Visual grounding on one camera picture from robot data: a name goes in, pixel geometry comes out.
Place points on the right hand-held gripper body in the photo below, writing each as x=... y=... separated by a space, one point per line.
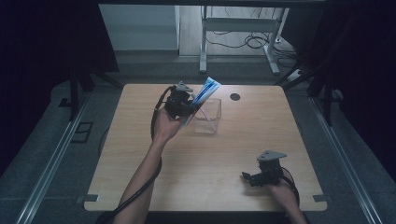
x=269 y=172

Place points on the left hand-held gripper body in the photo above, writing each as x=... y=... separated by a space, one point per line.
x=177 y=102

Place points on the blue white toothpaste tube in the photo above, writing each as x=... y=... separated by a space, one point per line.
x=205 y=91

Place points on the clear square plastic cup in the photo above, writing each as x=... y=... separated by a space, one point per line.
x=209 y=119

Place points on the person's right hand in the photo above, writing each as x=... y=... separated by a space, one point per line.
x=282 y=194

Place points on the person's left hand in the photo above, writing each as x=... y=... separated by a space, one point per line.
x=165 y=126

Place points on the black round table grommet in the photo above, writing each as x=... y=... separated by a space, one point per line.
x=235 y=96

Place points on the black metal stand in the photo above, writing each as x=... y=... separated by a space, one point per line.
x=74 y=93
x=327 y=96

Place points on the white power strip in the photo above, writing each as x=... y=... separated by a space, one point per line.
x=295 y=75

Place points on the dark curtain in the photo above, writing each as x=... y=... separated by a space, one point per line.
x=46 y=56
x=364 y=77

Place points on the aluminium floor rail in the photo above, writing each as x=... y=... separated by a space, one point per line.
x=49 y=168
x=341 y=155

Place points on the white metal desk frame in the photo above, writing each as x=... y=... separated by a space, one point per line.
x=239 y=24

